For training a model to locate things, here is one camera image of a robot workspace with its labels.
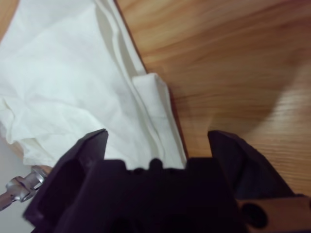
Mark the white Unitree T-shirt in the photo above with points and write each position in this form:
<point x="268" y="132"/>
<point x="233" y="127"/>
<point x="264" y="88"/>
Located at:
<point x="73" y="82"/>

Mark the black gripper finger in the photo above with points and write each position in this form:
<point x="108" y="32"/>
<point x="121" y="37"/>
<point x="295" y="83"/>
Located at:
<point x="68" y="187"/>
<point x="248" y="165"/>

